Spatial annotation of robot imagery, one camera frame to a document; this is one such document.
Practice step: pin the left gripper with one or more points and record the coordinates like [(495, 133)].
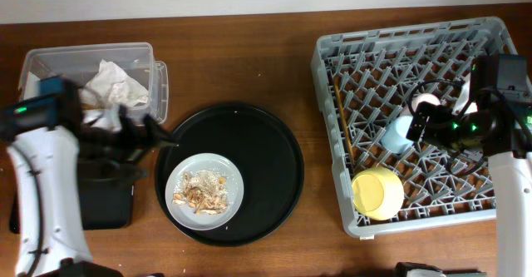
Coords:
[(153, 139)]

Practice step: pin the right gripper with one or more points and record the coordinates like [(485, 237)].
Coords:
[(437, 116)]

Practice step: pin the pink cup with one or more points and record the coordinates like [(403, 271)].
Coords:
[(424, 97)]

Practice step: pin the blue cup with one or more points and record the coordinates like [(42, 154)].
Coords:
[(394, 138)]

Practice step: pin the white napkin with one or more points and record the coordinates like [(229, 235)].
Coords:
[(110, 88)]

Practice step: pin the grey plate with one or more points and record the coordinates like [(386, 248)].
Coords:
[(212, 162)]

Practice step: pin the food scraps with rice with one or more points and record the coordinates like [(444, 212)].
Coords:
[(204, 192)]

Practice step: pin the yellow bowl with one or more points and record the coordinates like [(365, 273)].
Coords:
[(378, 193)]

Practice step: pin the wooden chopstick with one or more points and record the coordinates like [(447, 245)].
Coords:
[(348, 144)]

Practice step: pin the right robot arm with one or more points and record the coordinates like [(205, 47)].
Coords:
[(499, 84)]

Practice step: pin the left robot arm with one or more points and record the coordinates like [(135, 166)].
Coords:
[(53, 152)]

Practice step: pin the grey dishwasher rack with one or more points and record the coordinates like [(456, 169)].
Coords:
[(380, 71)]

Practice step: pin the black rectangular tray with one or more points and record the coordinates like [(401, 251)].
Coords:
[(105, 194)]

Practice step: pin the clear plastic bin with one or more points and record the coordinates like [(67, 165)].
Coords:
[(81, 63)]

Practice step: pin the round black serving tray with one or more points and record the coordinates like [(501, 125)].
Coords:
[(265, 152)]

